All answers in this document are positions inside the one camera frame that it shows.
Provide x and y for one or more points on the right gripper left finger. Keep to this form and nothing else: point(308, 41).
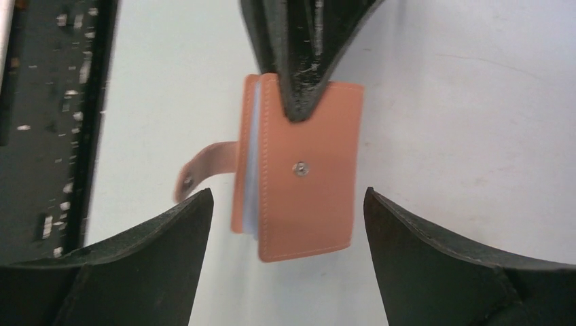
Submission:
point(146, 275)

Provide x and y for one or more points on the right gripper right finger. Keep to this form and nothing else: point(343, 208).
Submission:
point(428, 275)

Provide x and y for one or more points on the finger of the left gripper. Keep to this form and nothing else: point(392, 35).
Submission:
point(302, 41)

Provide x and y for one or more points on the orange leather card holder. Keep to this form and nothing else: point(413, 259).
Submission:
point(294, 187)

